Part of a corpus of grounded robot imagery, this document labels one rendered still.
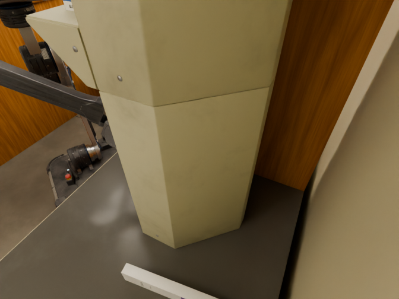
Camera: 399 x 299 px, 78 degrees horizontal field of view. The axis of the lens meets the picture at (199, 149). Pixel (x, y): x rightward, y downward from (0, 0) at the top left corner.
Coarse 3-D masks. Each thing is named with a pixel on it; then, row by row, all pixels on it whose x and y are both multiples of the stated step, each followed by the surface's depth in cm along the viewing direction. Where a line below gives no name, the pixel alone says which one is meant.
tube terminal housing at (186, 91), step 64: (128, 0) 28; (192, 0) 29; (256, 0) 32; (128, 64) 34; (192, 64) 35; (256, 64) 38; (128, 128) 44; (192, 128) 42; (256, 128) 48; (192, 192) 55
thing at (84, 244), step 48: (96, 192) 84; (288, 192) 84; (48, 240) 71; (96, 240) 71; (144, 240) 71; (240, 240) 71; (288, 240) 71; (0, 288) 62; (48, 288) 62; (96, 288) 62; (144, 288) 62; (240, 288) 62
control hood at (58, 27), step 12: (36, 12) 39; (48, 12) 39; (60, 12) 39; (72, 12) 39; (36, 24) 38; (48, 24) 37; (60, 24) 36; (72, 24) 35; (48, 36) 38; (60, 36) 37; (72, 36) 36; (60, 48) 39; (72, 48) 37; (84, 48) 36; (72, 60) 39; (84, 60) 38; (84, 72) 40; (96, 84) 41
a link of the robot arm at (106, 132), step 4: (104, 124) 61; (108, 124) 60; (104, 128) 61; (108, 128) 60; (104, 132) 61; (108, 132) 61; (104, 136) 61; (108, 136) 61; (112, 136) 60; (108, 140) 61; (112, 140) 61; (112, 144) 61
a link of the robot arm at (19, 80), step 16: (0, 64) 59; (0, 80) 59; (16, 80) 59; (32, 80) 60; (48, 80) 64; (32, 96) 62; (48, 96) 62; (64, 96) 63; (80, 96) 65; (96, 96) 69; (80, 112) 66; (96, 112) 66
